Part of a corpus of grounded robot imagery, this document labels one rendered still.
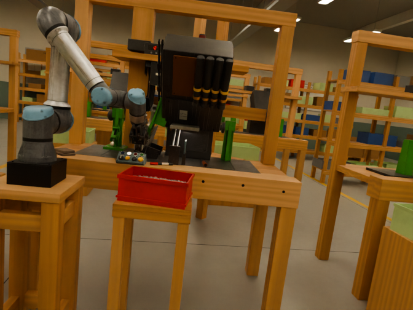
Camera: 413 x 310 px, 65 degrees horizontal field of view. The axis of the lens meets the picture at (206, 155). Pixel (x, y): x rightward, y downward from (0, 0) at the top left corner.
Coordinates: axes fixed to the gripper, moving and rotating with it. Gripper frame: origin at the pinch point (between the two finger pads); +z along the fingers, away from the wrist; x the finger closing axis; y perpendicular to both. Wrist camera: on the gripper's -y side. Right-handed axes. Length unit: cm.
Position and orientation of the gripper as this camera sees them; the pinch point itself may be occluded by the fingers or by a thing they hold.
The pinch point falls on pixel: (140, 147)
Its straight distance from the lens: 171.3
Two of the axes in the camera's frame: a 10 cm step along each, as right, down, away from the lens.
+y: -0.4, 6.9, -7.2
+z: -1.1, 7.1, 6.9
